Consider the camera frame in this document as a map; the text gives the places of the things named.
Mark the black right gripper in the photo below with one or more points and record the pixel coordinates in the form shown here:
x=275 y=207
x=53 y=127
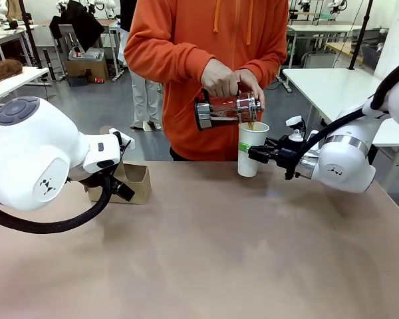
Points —
x=289 y=154

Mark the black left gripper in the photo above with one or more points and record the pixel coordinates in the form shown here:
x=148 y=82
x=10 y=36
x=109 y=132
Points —
x=86 y=176

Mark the brown cardboard cup carrier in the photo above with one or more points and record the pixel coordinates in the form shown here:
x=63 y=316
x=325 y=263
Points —
x=139 y=189

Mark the white paper cup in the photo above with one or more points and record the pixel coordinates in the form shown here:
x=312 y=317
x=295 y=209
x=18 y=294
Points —
x=249 y=166

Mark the glass french press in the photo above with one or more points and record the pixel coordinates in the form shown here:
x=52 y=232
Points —
x=219 y=111

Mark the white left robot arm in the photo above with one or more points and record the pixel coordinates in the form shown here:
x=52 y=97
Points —
x=36 y=149

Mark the person's right forearm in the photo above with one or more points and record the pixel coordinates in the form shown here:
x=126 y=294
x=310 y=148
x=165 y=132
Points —
x=166 y=60

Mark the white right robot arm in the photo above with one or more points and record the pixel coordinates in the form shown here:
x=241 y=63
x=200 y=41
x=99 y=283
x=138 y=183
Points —
x=345 y=159

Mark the person's left forearm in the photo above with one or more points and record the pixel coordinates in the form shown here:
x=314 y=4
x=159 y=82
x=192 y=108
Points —
x=269 y=56

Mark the person's left hand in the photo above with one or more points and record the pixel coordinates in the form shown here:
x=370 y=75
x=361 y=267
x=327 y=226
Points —
x=252 y=84

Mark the person's right hand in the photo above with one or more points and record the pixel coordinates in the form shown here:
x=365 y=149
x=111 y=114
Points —
x=219 y=79

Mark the person in orange hoodie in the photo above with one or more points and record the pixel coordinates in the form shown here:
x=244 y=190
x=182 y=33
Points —
x=186 y=133

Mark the large white table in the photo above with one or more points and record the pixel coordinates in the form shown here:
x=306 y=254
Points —
x=336 y=86

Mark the person in white trousers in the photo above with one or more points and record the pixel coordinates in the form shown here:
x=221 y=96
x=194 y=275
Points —
x=146 y=99

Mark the small red object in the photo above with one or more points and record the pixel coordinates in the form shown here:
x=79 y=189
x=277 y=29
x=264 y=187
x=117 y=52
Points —
x=99 y=80

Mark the small black floor box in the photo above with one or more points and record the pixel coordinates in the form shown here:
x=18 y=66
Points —
x=77 y=81

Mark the brown cardboard box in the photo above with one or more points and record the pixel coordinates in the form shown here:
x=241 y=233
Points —
x=86 y=68

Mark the white background table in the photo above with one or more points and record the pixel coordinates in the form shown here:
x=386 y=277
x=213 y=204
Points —
x=319 y=28

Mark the grey plastic crate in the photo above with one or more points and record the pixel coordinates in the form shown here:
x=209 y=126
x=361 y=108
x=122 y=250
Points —
x=374 y=56

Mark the black stand pole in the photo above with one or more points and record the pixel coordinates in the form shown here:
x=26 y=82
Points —
x=360 y=33

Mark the white side table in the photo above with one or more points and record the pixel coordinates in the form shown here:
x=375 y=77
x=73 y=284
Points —
x=13 y=83

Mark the brown furry object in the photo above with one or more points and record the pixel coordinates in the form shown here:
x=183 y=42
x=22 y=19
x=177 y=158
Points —
x=3 y=69

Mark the black hanging cloth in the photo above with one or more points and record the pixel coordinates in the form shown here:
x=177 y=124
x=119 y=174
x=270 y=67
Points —
x=79 y=23

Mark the black tripod pole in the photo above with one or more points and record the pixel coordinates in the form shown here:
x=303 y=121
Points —
x=31 y=40

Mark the white background desk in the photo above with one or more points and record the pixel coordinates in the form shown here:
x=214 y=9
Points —
x=6 y=36

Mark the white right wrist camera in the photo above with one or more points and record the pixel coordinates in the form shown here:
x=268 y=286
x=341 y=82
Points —
x=294 y=121

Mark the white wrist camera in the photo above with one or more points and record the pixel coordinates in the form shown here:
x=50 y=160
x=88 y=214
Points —
x=124 y=138
x=294 y=121

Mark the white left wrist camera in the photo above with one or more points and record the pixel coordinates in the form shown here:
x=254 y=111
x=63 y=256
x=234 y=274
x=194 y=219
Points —
x=124 y=138

